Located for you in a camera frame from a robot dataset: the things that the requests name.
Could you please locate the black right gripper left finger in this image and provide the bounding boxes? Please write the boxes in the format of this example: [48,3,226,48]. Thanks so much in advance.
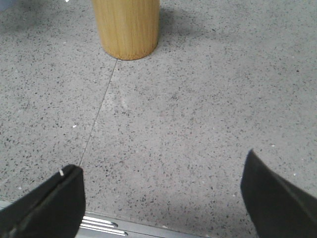
[0,165,86,238]

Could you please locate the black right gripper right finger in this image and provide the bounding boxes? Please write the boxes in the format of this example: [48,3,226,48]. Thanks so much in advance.
[240,150,317,238]

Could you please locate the bamboo cylinder holder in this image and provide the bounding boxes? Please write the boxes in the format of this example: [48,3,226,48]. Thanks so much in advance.
[92,0,160,60]

